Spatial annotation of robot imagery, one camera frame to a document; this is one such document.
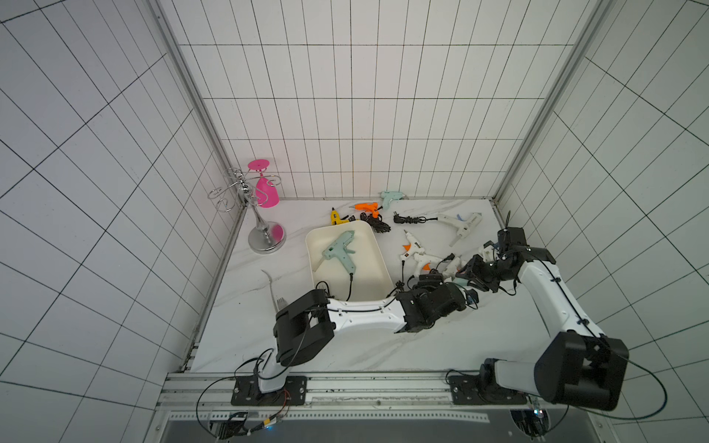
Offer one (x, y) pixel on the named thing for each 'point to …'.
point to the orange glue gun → (374, 219)
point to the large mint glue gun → (339, 249)
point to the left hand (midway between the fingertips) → (430, 285)
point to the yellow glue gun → (335, 218)
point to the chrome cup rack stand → (268, 237)
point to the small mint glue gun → (389, 196)
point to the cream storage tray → (372, 279)
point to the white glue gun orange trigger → (411, 249)
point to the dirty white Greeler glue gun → (463, 222)
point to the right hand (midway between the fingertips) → (451, 273)
